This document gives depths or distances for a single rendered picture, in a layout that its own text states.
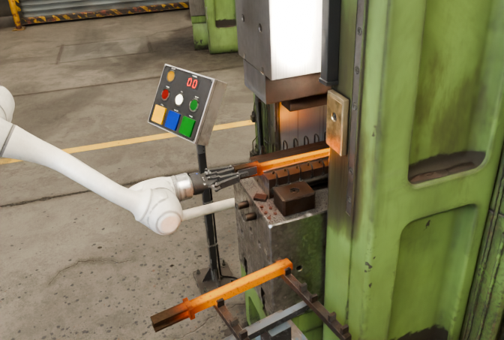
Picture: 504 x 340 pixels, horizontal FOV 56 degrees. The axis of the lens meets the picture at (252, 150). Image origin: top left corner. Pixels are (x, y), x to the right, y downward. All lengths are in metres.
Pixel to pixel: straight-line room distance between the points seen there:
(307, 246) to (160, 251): 1.45
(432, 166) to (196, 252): 1.78
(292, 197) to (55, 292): 1.71
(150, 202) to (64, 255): 1.77
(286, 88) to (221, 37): 4.99
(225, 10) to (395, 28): 5.39
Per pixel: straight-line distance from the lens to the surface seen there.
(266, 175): 1.66
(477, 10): 1.38
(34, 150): 1.51
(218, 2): 6.43
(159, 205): 1.41
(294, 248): 1.64
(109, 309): 2.70
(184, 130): 2.02
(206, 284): 2.69
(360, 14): 1.22
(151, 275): 2.82
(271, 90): 1.49
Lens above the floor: 1.85
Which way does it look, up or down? 28 degrees down
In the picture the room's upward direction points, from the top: 3 degrees counter-clockwise
